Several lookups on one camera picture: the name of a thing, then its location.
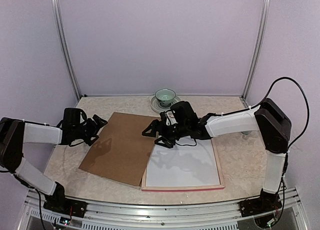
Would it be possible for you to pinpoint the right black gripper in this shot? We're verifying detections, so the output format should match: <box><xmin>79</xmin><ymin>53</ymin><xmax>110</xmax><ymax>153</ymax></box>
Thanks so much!
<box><xmin>142</xmin><ymin>119</ymin><xmax>189</xmax><ymax>148</ymax></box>

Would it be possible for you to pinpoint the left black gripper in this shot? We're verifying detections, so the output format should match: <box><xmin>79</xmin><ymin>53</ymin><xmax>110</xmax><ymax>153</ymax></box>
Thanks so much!
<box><xmin>72</xmin><ymin>114</ymin><xmax>107</xmax><ymax>146</ymax></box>

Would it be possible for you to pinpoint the brown backing board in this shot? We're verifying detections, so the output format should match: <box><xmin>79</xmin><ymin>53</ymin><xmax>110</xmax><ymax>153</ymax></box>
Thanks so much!
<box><xmin>79</xmin><ymin>112</ymin><xmax>156</xmax><ymax>187</ymax></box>

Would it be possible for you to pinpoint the canyon photo print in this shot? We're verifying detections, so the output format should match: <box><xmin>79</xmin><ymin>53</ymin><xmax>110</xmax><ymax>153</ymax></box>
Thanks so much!
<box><xmin>145</xmin><ymin>136</ymin><xmax>221</xmax><ymax>187</ymax></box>

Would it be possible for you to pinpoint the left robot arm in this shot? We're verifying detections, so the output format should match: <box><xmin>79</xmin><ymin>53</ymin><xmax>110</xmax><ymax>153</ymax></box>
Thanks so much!
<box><xmin>0</xmin><ymin>108</ymin><xmax>108</xmax><ymax>213</ymax></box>

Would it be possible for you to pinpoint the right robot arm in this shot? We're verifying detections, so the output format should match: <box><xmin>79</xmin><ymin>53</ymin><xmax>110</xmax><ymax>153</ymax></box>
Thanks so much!
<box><xmin>142</xmin><ymin>93</ymin><xmax>305</xmax><ymax>212</ymax></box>

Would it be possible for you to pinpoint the striped ceramic plate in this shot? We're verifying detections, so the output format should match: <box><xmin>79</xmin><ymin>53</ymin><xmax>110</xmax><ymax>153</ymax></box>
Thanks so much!
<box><xmin>149</xmin><ymin>95</ymin><xmax>181</xmax><ymax>113</ymax></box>

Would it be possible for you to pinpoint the green ceramic bowl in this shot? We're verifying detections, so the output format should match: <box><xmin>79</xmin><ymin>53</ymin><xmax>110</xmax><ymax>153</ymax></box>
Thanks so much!
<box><xmin>155</xmin><ymin>88</ymin><xmax>176</xmax><ymax>106</ymax></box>

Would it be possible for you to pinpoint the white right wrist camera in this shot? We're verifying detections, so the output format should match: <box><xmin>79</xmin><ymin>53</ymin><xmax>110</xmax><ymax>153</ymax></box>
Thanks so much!
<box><xmin>160</xmin><ymin>111</ymin><xmax>172</xmax><ymax>126</ymax></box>

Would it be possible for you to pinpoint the pink wooden picture frame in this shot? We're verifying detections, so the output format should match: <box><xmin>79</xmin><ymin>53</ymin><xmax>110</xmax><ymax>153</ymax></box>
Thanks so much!
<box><xmin>141</xmin><ymin>137</ymin><xmax>225</xmax><ymax>193</ymax></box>

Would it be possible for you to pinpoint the aluminium front rail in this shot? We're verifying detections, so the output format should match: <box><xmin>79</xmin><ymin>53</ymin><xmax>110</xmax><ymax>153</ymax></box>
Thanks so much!
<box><xmin>17</xmin><ymin>189</ymin><xmax>308</xmax><ymax>230</ymax></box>

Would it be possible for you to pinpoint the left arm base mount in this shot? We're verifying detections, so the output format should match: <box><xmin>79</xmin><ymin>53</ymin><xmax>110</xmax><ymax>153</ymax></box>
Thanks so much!
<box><xmin>43</xmin><ymin>182</ymin><xmax>88</xmax><ymax>218</ymax></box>

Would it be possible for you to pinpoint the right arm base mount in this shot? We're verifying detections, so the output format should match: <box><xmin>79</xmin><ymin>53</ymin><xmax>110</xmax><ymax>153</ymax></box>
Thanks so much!
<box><xmin>239</xmin><ymin>190</ymin><xmax>283</xmax><ymax>218</ymax></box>

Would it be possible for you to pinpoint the left aluminium corner post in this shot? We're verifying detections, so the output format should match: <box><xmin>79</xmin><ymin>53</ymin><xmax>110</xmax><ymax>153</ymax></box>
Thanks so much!
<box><xmin>51</xmin><ymin>0</ymin><xmax>82</xmax><ymax>101</ymax></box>

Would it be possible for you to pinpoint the aluminium corner post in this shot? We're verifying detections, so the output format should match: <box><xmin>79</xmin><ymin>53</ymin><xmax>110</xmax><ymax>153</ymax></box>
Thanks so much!
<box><xmin>242</xmin><ymin>0</ymin><xmax>271</xmax><ymax>101</ymax></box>
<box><xmin>51</xmin><ymin>0</ymin><xmax>82</xmax><ymax>101</ymax></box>

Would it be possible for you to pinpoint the right aluminium corner post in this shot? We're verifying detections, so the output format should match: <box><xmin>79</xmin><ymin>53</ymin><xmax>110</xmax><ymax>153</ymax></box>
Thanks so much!
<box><xmin>242</xmin><ymin>0</ymin><xmax>271</xmax><ymax>101</ymax></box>

